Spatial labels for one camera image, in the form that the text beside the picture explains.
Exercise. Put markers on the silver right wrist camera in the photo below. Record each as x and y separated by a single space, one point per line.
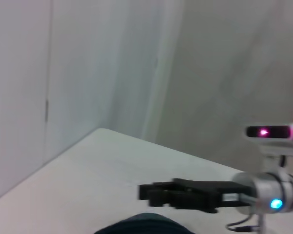
271 136

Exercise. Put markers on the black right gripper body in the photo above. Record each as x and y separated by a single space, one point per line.
205 195

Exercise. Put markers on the dark teal insulated lunch bag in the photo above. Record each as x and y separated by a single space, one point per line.
144 224

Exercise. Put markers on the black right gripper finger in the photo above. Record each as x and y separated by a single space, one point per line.
153 190
161 200

